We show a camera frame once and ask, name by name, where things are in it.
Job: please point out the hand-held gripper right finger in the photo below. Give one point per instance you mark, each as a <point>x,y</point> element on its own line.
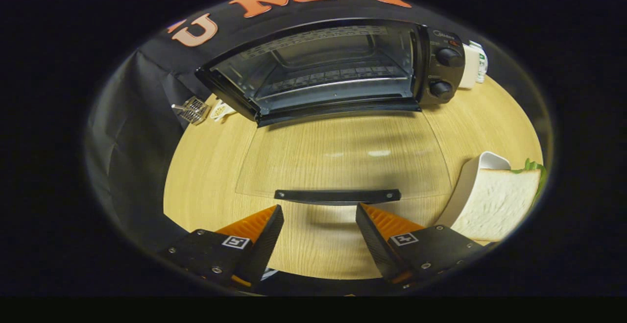
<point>374,242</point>

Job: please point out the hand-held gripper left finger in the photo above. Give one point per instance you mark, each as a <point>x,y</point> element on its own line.
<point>267,239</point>

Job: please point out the lettuce sandwich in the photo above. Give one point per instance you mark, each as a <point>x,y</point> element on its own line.
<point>499,200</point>

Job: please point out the black toaster oven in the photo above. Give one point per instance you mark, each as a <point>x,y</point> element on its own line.
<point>441,70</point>

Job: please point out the white pop-up toaster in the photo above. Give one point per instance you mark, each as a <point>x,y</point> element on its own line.
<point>469,68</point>

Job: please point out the white dish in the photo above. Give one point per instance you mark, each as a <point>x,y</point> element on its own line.
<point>465,186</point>

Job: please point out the small white packet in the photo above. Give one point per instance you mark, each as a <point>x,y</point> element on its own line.
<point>221,111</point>

